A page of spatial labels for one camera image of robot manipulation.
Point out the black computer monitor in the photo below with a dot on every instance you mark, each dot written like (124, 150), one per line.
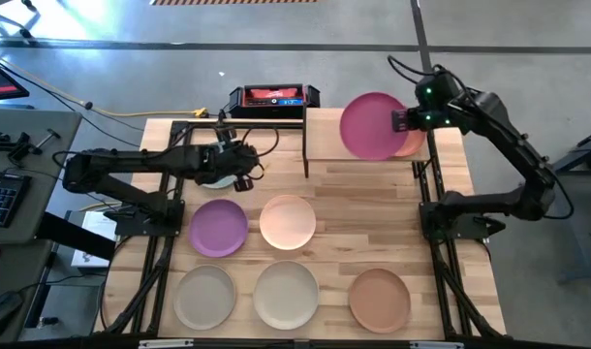
(0, 82)

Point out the grey metal stand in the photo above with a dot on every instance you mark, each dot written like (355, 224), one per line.
(568, 223)

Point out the light blue plate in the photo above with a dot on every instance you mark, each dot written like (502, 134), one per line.
(220, 184)

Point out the purple plate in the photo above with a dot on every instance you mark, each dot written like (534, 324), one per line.
(218, 228)

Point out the black backlit keyboard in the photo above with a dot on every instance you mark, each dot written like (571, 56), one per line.
(5, 199)

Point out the grey chair base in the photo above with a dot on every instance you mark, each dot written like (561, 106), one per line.
(27, 33)

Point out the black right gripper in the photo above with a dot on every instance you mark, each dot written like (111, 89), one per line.
(436, 116)

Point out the grey desk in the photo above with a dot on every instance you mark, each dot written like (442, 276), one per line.
(40, 194)

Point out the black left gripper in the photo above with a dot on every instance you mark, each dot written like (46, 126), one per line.
(227, 162)

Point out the black computer mouse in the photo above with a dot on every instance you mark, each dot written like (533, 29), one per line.
(2, 310)

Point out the red black power station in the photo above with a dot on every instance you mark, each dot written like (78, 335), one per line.
(273, 99)

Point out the pale peach plate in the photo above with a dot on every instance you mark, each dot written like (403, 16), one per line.
(288, 223)

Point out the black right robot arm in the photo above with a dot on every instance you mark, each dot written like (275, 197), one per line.
(508, 136)

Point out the magenta plate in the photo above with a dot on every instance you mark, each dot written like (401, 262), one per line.
(368, 126)

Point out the black desk beam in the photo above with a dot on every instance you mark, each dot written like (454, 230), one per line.
(77, 237)

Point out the wooden shelf black metal frame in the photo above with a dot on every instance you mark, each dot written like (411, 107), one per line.
(324, 136)

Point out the white booklet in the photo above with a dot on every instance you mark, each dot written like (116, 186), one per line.
(102, 224)

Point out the small black plug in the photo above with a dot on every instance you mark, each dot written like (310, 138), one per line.
(47, 321)

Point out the black aluminium rig frame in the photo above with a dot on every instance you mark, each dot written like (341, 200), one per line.
(276, 124)

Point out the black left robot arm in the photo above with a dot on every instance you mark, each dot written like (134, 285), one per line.
(131, 162)

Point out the white label strip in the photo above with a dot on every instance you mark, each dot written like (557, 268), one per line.
(437, 345)
(165, 343)

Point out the terracotta plate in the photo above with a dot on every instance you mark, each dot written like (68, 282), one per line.
(379, 300)

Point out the cream plate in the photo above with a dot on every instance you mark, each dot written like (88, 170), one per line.
(286, 295)

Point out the grey plate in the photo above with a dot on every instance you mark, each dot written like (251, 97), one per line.
(204, 297)

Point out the orange plate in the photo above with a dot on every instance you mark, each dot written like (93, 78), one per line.
(414, 143)

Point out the black clamp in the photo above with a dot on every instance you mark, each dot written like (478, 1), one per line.
(14, 145)

